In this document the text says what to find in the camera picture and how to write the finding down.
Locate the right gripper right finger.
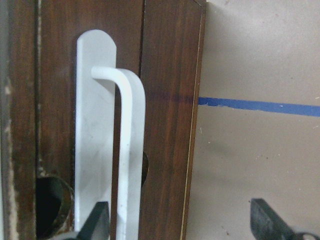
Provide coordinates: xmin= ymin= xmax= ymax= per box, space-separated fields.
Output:
xmin=250 ymin=198 xmax=298 ymax=240

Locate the white drawer handle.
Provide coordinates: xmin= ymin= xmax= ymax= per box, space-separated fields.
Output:
xmin=74 ymin=29 xmax=146 ymax=240

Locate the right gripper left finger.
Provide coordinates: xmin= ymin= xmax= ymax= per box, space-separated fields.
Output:
xmin=76 ymin=201 xmax=110 ymax=240

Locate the dark wooden drawer cabinet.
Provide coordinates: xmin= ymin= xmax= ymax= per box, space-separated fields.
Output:
xmin=0 ymin=0 xmax=206 ymax=240

